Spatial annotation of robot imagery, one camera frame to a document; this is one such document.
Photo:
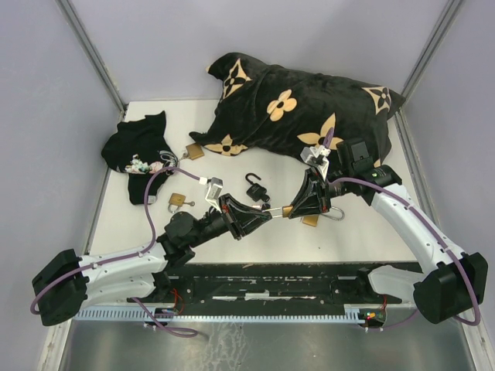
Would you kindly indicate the brass padlock near pillow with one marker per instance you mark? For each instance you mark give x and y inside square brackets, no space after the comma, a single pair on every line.
[193,151]

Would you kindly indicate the black floral pillow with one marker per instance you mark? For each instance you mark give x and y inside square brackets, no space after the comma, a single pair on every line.
[282,111]

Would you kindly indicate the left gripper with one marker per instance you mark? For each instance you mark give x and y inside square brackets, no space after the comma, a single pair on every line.
[250,225]

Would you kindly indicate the black printed garment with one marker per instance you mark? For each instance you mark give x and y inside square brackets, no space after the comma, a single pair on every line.
[139,150]

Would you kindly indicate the small brass padlock long shackle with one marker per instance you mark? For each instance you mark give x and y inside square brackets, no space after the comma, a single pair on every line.
[279,212]

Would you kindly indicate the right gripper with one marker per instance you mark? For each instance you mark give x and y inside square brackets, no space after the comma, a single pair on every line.
[309,175]

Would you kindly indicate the black padlock shackle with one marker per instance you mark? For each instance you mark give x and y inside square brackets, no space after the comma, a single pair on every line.
[256,192]

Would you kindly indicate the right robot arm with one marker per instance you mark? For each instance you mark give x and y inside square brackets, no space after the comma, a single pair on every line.
[451,282]

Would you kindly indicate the slotted cable duct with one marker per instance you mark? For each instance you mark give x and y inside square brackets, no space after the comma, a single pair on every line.
[134,313]

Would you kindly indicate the medium brass padlock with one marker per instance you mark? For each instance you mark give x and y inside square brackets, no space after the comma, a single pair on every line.
[177,201]

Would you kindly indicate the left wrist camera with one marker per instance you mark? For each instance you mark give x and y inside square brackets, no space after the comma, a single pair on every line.
[213,191]

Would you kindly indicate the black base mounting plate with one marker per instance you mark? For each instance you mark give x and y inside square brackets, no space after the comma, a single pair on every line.
[308,288]

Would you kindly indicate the large brass padlock long shackle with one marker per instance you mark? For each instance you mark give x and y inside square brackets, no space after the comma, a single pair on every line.
[334,214]

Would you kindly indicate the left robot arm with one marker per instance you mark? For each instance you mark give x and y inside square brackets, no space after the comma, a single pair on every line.
[70,283]

